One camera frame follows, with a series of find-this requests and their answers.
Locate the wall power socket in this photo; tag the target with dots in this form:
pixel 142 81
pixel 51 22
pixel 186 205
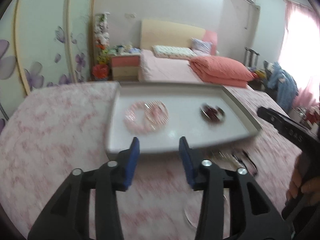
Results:
pixel 130 16

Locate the bed with cream headboard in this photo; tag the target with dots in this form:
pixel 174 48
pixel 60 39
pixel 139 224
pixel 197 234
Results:
pixel 154 32

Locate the thin silver bangle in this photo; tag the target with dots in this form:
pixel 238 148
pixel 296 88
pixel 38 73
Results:
pixel 192 209

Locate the pink floral bed sheet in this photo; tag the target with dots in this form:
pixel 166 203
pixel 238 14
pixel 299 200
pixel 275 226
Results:
pixel 55 130

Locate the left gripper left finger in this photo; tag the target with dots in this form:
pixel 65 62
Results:
pixel 66 215

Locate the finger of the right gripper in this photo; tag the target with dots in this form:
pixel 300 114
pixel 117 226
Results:
pixel 277 120

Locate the grey shallow jewelry tray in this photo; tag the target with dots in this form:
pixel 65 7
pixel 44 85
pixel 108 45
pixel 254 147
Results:
pixel 208 116

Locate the pink and cream nightstand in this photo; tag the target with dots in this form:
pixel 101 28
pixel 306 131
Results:
pixel 125 67

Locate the pink curtain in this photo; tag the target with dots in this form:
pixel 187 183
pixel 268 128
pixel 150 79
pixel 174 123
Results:
pixel 299 54

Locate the red bin with bag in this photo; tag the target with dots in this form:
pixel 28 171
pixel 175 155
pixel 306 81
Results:
pixel 100 72

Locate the folded salmon pink duvet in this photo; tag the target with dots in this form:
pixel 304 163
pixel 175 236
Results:
pixel 221 70

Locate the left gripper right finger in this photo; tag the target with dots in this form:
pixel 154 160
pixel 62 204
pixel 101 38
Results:
pixel 252 214

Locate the dark wooden chair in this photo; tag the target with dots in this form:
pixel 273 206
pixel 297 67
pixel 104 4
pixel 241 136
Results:
pixel 251 58

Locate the white floral pillow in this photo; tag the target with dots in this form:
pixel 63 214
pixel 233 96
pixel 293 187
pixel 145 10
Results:
pixel 170 52

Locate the tube of plush toys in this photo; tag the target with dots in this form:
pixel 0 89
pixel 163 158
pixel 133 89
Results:
pixel 101 35

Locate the blue bathrobe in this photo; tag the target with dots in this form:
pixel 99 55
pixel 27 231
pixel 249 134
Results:
pixel 286 86

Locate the lilac patterned pillow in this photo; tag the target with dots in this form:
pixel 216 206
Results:
pixel 201 46

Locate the sliding wardrobe with flower print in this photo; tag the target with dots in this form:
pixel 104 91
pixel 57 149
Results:
pixel 44 43

